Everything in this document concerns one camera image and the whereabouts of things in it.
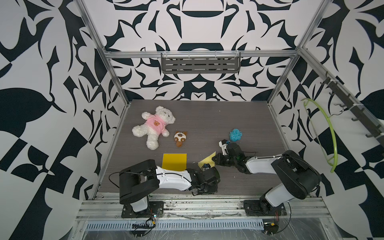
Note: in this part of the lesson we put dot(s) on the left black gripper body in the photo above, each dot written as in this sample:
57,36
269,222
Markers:
211,189

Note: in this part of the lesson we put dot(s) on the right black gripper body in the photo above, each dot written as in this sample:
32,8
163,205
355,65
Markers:
226,160

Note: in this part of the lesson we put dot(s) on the light yellow square paper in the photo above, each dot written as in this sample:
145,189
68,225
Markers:
207,160

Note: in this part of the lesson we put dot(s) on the dark yellow square paper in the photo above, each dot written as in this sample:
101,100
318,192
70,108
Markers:
174,162

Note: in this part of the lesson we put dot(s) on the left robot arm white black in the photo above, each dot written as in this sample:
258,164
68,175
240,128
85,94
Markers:
137,182

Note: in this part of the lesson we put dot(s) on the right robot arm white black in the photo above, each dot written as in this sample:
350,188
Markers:
298,178

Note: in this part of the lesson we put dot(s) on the turquoise yarn ball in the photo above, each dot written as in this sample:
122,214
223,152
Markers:
235,135

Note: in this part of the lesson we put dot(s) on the small brown white plush toy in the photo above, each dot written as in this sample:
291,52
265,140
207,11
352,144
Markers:
180,138

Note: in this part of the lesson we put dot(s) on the white teddy bear pink shirt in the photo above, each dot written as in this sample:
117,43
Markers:
155,126

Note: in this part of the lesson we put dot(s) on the white perforated cable duct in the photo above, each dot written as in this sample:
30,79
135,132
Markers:
178,225

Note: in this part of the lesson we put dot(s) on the grey slotted wall shelf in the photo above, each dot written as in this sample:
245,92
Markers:
201,63

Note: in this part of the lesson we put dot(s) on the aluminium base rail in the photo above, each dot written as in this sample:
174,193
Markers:
106,206

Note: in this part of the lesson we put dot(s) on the black wall hook rail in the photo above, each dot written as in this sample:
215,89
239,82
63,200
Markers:
359,110

